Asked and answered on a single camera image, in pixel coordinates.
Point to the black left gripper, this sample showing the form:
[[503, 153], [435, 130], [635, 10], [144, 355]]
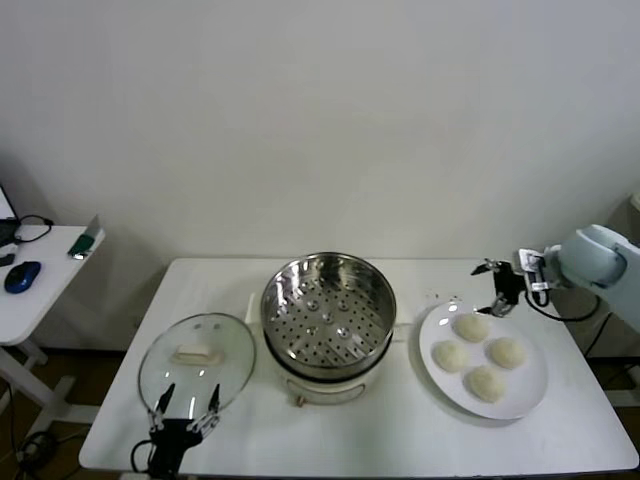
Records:
[[170, 440]]

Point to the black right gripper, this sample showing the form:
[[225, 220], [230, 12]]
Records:
[[507, 285]]

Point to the white steamed baozi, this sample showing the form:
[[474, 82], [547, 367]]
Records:
[[450, 356], [484, 383], [506, 352], [471, 327]]

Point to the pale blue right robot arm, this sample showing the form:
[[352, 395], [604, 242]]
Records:
[[595, 260]]

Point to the perforated steel steamer basket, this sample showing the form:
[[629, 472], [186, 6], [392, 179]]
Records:
[[325, 320]]

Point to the white round plate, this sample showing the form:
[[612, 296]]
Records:
[[525, 395]]

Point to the cream electric cooking pot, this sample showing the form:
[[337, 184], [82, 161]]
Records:
[[325, 387]]

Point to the white side table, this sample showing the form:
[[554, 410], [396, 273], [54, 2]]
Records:
[[50, 285]]

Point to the green and white flat box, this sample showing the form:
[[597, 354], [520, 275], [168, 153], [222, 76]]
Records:
[[82, 245]]

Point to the blue computer mouse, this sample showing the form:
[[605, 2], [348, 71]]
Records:
[[22, 276]]

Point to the laptop computer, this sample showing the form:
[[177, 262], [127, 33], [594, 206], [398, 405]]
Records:
[[5, 205]]

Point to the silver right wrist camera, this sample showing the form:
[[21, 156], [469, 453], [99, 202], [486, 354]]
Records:
[[530, 265]]

